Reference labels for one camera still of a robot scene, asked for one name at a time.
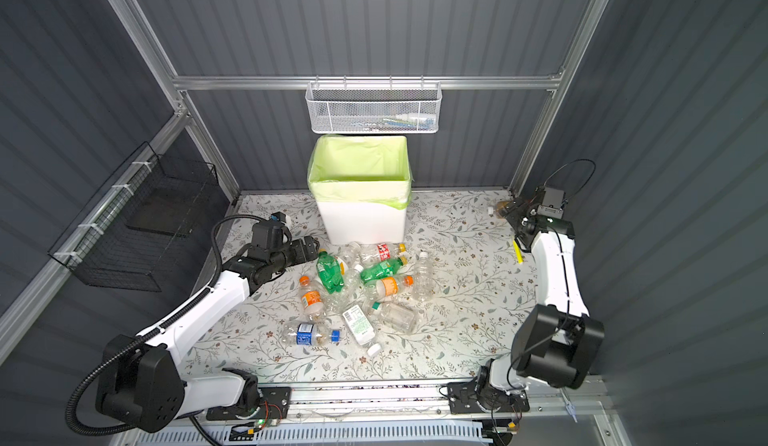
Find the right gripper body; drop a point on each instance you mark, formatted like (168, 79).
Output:
(522, 215)

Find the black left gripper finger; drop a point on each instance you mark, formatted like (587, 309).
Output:
(310, 245)
(307, 256)

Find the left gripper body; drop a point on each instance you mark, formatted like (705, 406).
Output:
(284, 259)

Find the crushed green bottle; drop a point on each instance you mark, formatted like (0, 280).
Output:
(329, 272)

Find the clear bottle red label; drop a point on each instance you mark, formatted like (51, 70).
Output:
(371, 254)

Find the orange cap orange label bottle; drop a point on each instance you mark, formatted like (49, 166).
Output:
(311, 299)

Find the green bottle yellow cap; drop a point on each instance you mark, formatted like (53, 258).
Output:
(383, 269)

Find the clear bottle blue label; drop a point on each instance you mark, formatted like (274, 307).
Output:
(306, 333)

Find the clear bottle orange label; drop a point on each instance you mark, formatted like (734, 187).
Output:
(389, 286)

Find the clear crushed bottle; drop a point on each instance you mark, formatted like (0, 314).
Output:
(396, 316)

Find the clear ribbed bottle white cap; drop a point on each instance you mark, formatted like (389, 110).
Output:
(423, 277)

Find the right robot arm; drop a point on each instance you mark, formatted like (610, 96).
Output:
(558, 341)

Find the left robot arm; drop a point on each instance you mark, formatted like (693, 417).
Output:
(139, 381)

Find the white plastic bin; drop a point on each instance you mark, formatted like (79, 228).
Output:
(364, 223)

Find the green bin liner bag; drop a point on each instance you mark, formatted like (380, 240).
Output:
(361, 169)

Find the yellow highlighter pen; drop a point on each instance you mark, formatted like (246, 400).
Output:
(517, 252)

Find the toothpaste tube in basket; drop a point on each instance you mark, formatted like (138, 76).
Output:
(416, 121)

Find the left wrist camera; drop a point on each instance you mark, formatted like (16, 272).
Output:
(281, 218)

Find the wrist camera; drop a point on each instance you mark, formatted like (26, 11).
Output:
(551, 197)
(281, 218)

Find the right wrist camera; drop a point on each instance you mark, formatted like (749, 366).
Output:
(551, 197)

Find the white wire mesh basket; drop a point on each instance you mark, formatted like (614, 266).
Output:
(349, 111)

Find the black wire basket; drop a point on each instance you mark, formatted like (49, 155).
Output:
(148, 226)

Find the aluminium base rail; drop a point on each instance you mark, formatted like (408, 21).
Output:
(430, 399)

